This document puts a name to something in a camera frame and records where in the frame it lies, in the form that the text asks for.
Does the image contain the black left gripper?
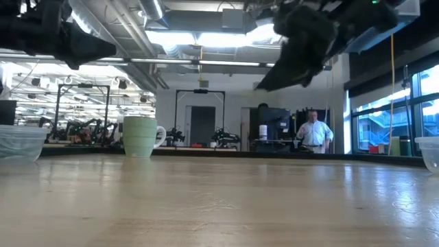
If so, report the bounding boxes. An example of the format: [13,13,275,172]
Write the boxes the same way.
[34,0,117,71]

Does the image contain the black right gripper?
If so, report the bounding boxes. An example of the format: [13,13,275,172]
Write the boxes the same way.
[254,3,340,92]

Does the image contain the clear plastic bin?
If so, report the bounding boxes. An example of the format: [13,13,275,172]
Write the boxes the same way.
[0,124,51,164]
[414,136,439,174]

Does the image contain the black equipment cabinet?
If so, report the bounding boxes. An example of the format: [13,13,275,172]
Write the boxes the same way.
[249,106,292,152]

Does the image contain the person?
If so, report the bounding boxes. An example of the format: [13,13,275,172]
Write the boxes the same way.
[296,108,335,154]

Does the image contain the grey ceiling box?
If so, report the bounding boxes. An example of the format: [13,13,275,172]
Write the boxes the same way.
[222,8,246,30]

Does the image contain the long ceiling light bar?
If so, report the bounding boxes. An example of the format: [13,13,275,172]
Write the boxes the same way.
[95,57,277,69]

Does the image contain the green ceramic mug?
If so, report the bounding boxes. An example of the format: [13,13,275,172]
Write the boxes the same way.
[122,115,167,158]

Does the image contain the black monitor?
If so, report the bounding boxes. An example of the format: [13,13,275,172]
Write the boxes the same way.
[0,99,18,126]

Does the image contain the light green cup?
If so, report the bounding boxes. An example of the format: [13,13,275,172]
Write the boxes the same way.
[390,136,401,157]

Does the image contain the dark green bottle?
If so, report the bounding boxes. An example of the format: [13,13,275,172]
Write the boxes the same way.
[399,135,413,157]

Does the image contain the black metal frame stand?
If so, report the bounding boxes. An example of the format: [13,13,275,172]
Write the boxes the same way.
[174,89,226,139]
[53,83,111,139]

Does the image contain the black table edge rail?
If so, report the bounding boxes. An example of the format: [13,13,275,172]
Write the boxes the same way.
[40,146,427,168]

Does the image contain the yellow hanging cable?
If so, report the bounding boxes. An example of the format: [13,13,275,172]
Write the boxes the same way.
[388,33,396,156]

